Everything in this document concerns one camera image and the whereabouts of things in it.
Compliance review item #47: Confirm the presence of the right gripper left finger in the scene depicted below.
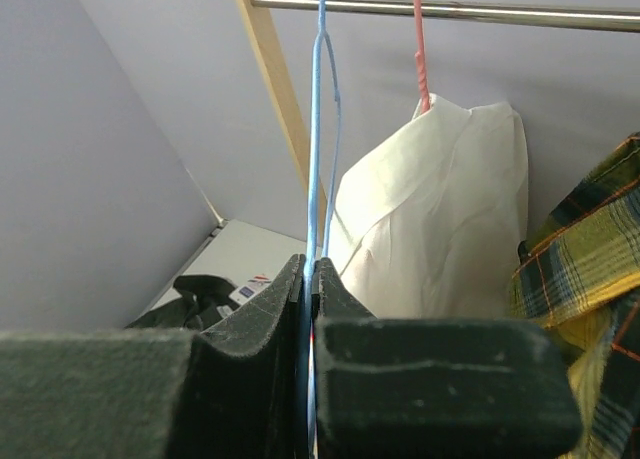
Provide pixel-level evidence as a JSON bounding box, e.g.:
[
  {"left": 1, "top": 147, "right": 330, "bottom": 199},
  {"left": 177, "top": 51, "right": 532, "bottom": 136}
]
[{"left": 1, "top": 255, "right": 304, "bottom": 458}]

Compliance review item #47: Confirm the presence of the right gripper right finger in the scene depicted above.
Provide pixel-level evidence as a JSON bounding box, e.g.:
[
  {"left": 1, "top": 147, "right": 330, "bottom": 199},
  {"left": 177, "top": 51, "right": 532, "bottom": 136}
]
[{"left": 313, "top": 258, "right": 583, "bottom": 458}]

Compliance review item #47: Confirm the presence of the dark pinstriped shirt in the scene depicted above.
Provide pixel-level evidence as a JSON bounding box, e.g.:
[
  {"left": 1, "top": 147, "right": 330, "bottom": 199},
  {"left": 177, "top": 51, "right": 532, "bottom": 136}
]
[{"left": 127, "top": 275, "right": 240, "bottom": 331}]

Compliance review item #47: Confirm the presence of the blue wire hanger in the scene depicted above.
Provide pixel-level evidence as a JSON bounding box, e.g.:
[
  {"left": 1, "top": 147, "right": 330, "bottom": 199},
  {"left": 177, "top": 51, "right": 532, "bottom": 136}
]
[{"left": 295, "top": 0, "right": 342, "bottom": 458}]

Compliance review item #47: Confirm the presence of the white shirt price tag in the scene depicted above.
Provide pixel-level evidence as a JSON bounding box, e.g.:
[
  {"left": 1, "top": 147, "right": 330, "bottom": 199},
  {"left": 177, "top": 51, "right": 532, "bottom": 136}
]
[{"left": 229, "top": 275, "right": 272, "bottom": 307}]

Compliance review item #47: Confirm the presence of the white shirt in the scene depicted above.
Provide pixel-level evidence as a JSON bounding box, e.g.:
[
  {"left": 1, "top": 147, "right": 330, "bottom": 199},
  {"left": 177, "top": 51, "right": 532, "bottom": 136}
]
[{"left": 328, "top": 96, "right": 528, "bottom": 319}]

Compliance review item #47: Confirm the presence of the yellow plaid shirt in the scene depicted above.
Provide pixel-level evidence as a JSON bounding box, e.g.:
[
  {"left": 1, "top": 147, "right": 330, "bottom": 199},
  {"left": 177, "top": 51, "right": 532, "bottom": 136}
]
[{"left": 509, "top": 134, "right": 639, "bottom": 458}]

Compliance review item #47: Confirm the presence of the pink hanger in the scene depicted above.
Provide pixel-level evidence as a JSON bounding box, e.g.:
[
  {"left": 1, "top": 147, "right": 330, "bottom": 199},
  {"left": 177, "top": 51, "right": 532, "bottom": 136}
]
[{"left": 413, "top": 0, "right": 431, "bottom": 114}]

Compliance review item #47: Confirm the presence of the wooden clothes rack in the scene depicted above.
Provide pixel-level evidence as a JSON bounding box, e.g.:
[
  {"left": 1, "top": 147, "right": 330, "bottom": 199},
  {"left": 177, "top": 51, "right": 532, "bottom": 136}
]
[{"left": 227, "top": 0, "right": 640, "bottom": 230}]

